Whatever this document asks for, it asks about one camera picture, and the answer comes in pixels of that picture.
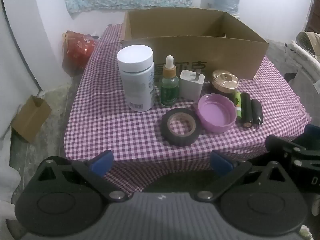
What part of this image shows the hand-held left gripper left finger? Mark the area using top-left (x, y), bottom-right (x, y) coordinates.
top-left (36, 150), bottom-right (127, 202)

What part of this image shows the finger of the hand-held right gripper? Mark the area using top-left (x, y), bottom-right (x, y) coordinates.
top-left (265, 134), bottom-right (320, 171)
top-left (303, 124), bottom-right (320, 143)

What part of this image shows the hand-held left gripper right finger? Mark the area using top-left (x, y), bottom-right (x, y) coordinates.
top-left (196, 150), bottom-right (287, 202)

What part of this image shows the purple plastic lid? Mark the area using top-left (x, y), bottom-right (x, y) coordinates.
top-left (195, 93), bottom-right (237, 133)

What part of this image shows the black cylindrical battery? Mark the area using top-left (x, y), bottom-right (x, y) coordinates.
top-left (240, 92), bottom-right (253, 128)

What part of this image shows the black tape roll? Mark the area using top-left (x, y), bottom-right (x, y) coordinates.
top-left (160, 107), bottom-right (200, 147)

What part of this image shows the white charger plug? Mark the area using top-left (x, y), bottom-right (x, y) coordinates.
top-left (179, 70), bottom-right (206, 99)

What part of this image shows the green glass dropper bottle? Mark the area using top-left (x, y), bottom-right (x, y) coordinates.
top-left (160, 55), bottom-right (180, 107)

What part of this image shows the large cardboard box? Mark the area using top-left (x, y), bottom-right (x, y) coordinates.
top-left (120, 7), bottom-right (270, 80)

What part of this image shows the purple checked tablecloth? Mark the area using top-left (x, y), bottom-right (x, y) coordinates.
top-left (64, 24), bottom-right (312, 198)

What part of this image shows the green cylindrical battery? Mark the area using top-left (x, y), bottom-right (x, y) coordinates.
top-left (234, 91), bottom-right (243, 120)

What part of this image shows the white woven chair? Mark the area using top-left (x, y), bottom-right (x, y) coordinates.
top-left (285, 41), bottom-right (320, 93)

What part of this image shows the small cardboard box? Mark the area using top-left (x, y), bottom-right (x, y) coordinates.
top-left (11, 95), bottom-right (52, 143)

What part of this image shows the beige mesh item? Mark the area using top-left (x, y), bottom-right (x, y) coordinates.
top-left (296, 31), bottom-right (320, 55)

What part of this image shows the white pill bottle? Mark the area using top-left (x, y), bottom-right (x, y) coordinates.
top-left (117, 44), bottom-right (155, 112)

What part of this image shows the red patterned bag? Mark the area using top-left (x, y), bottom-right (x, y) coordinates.
top-left (61, 30), bottom-right (99, 77)

